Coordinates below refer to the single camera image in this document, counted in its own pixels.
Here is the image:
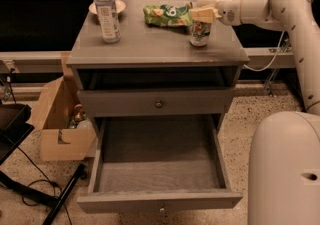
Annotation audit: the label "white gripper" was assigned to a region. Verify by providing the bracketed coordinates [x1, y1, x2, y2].
[189, 0, 242, 26]

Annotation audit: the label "7up soda can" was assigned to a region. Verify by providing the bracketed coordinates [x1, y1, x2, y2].
[189, 21, 211, 47]

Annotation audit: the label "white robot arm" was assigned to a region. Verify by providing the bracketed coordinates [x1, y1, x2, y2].
[196, 0, 320, 225]

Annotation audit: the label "grey wooden drawer cabinet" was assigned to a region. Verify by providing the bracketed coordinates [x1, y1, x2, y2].
[67, 0, 248, 213]

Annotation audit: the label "closed grey top drawer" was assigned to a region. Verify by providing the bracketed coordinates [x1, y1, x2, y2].
[78, 88, 235, 117]

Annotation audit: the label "open grey middle drawer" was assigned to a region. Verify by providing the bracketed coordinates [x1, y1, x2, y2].
[78, 115, 242, 213]

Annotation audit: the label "green chip bag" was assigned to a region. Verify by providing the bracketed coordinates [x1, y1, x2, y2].
[143, 4, 192, 27]

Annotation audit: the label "clear plastic water bottle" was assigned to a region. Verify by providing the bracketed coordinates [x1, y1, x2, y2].
[94, 0, 121, 43]

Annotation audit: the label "bottles inside cardboard box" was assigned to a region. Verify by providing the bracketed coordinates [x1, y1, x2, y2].
[67, 104, 93, 129]

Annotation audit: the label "cardboard box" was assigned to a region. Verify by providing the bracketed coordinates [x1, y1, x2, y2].
[31, 52, 97, 161]

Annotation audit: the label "black stand with legs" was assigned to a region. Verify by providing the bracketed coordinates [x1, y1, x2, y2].
[0, 102, 88, 225]

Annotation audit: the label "white hanging cable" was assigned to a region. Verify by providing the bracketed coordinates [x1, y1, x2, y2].
[243, 30, 286, 73]

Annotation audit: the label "black floor cable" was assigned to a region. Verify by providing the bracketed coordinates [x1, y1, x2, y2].
[6, 135, 74, 225]

